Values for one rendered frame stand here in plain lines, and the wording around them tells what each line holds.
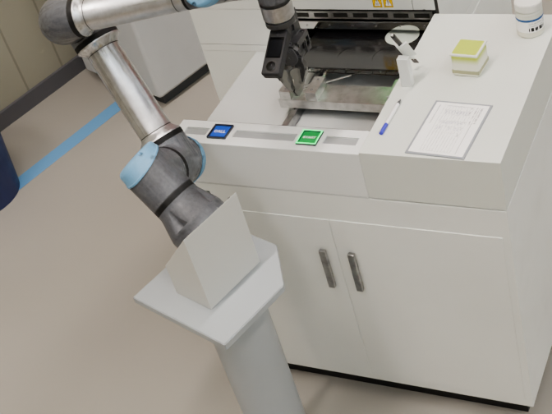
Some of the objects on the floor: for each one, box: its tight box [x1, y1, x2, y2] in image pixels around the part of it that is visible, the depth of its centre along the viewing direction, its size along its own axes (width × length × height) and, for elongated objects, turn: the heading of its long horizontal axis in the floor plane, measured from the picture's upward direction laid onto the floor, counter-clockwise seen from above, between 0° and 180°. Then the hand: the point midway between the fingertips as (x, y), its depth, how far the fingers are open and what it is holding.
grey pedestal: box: [133, 234, 306, 414], centre depth 270 cm, size 51×44×82 cm
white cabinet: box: [194, 92, 552, 412], centre depth 309 cm, size 64×96×82 cm, turn 82°
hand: (295, 93), depth 250 cm, fingers closed
